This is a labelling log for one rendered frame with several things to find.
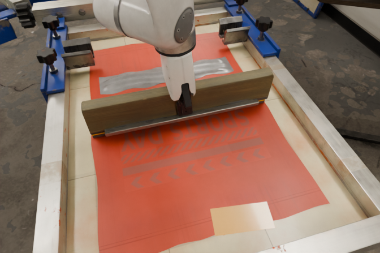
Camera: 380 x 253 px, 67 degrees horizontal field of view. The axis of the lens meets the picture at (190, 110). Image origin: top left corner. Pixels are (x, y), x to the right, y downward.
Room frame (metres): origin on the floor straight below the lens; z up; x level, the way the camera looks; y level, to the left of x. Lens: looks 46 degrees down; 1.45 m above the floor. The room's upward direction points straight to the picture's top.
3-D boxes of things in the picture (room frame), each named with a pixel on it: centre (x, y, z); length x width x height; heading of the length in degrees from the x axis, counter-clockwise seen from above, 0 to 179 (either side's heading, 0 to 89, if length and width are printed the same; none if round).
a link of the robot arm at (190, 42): (0.45, 0.03, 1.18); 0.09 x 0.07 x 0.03; 16
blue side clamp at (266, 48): (0.78, -0.18, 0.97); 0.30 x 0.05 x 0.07; 15
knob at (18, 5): (0.82, 0.49, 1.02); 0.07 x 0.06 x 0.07; 15
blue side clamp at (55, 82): (0.64, 0.36, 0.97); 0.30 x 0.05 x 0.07; 15
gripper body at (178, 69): (0.44, 0.02, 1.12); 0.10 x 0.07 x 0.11; 16
